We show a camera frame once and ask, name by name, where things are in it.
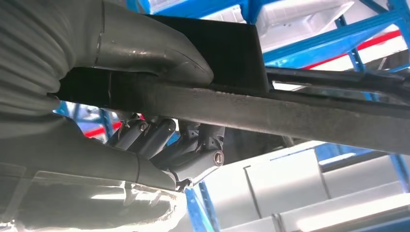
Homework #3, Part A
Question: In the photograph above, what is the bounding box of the blue metal shelf rack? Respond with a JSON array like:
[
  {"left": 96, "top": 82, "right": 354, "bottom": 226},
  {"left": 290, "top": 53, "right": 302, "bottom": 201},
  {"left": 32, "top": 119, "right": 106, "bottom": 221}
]
[{"left": 53, "top": 0, "right": 410, "bottom": 232}]

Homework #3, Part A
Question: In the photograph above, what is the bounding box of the white plastic crate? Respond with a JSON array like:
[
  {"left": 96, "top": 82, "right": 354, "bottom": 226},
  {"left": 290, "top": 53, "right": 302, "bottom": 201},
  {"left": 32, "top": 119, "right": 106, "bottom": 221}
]
[
  {"left": 256, "top": 0, "right": 355, "bottom": 54},
  {"left": 244, "top": 148, "right": 331, "bottom": 219},
  {"left": 278, "top": 181, "right": 410, "bottom": 232}
]

